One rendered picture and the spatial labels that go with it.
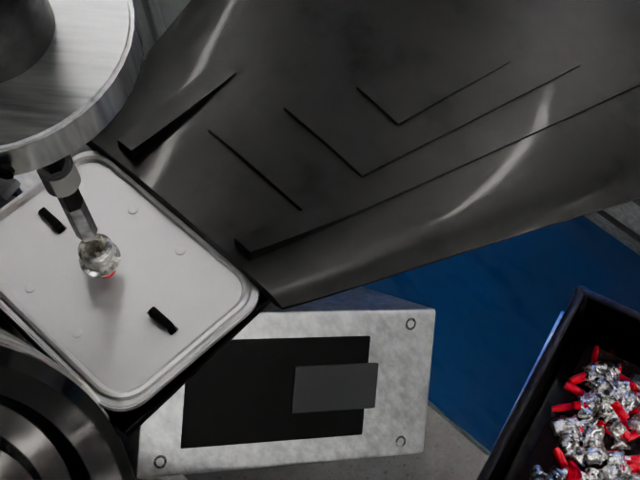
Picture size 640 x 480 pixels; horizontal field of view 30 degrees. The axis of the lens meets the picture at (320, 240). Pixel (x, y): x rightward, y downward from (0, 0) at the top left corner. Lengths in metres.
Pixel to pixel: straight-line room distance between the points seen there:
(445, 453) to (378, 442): 1.04
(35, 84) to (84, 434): 0.10
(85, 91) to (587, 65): 0.24
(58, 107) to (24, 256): 0.13
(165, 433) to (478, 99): 0.20
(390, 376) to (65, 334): 0.22
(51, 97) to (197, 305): 0.12
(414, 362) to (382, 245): 0.18
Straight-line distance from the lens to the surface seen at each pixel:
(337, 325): 0.55
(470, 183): 0.42
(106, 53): 0.29
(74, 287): 0.40
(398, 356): 0.57
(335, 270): 0.39
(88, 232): 0.37
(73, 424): 0.34
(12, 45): 0.28
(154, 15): 1.55
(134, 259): 0.40
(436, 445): 1.62
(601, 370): 0.74
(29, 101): 0.29
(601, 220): 0.86
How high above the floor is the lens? 1.53
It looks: 60 degrees down
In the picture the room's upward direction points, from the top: 9 degrees counter-clockwise
